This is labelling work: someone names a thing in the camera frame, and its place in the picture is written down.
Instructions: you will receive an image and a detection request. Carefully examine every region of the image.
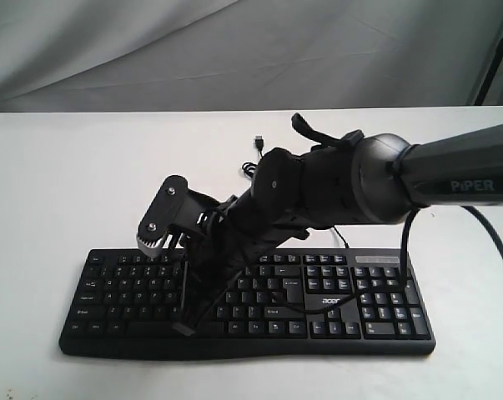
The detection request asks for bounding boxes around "black USB cable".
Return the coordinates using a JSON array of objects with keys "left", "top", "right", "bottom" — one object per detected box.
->
[{"left": 239, "top": 133, "right": 350, "bottom": 250}]

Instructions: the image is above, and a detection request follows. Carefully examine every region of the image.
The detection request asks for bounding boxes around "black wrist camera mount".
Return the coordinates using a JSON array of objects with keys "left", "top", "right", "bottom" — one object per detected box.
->
[{"left": 137, "top": 175, "right": 220, "bottom": 258}]

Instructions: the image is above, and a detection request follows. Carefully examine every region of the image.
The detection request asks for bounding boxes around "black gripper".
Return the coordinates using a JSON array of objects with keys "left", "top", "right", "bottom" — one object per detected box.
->
[{"left": 172, "top": 193, "right": 309, "bottom": 337}]

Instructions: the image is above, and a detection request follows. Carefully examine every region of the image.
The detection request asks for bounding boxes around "black acer keyboard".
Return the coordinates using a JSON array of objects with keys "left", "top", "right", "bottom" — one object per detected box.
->
[{"left": 59, "top": 248, "right": 436, "bottom": 361}]

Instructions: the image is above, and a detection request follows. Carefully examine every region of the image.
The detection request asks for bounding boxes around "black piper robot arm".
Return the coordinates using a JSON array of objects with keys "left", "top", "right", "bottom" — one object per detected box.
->
[{"left": 174, "top": 114, "right": 503, "bottom": 336}]

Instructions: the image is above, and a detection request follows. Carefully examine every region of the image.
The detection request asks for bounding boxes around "black tripod stand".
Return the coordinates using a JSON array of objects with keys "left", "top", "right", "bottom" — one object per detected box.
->
[{"left": 472, "top": 31, "right": 503, "bottom": 106}]

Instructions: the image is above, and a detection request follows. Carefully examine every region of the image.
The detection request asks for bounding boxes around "grey backdrop cloth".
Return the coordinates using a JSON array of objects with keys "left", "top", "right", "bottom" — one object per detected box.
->
[{"left": 0, "top": 1, "right": 503, "bottom": 113}]

